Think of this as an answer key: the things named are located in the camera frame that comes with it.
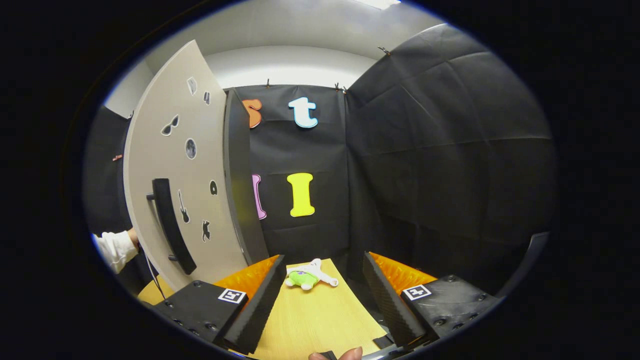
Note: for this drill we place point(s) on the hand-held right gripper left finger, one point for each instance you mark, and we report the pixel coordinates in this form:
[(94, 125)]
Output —
[(260, 305)]

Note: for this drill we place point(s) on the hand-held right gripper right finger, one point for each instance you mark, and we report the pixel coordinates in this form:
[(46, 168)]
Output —
[(390, 305)]

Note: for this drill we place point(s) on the dark grey cabinet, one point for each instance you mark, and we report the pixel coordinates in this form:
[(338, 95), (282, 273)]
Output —
[(240, 175)]

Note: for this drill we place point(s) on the beige cabinet door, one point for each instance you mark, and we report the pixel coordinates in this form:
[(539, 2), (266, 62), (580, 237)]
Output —
[(150, 170)]

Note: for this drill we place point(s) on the green white plush toy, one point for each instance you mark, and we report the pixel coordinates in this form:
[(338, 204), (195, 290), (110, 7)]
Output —
[(302, 280)]

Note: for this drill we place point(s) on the black backdrop cloth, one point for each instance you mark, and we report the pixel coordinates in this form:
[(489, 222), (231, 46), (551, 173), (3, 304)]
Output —
[(450, 150)]

